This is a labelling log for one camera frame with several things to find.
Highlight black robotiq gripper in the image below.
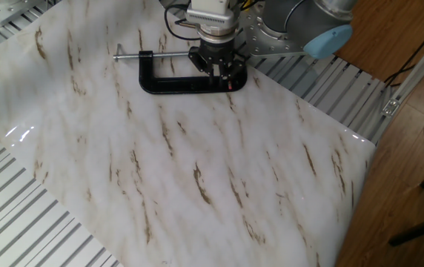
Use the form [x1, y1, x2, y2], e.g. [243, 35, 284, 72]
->
[188, 39, 247, 85]

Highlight black metal c-clamp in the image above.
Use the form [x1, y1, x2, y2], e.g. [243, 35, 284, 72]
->
[113, 43, 249, 95]

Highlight glossy marble pattern sheet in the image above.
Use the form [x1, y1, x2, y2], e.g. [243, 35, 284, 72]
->
[0, 0, 377, 267]

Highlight silver perforated mounting plate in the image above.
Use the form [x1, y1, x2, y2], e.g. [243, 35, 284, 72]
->
[0, 0, 48, 29]

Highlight black stool legs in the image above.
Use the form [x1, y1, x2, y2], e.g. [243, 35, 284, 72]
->
[388, 162, 424, 248]

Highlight black cable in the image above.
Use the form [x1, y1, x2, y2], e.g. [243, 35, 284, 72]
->
[383, 13, 424, 88]
[163, 2, 202, 42]

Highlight aluminium frame post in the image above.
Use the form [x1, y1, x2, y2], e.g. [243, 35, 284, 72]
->
[370, 22, 424, 146]

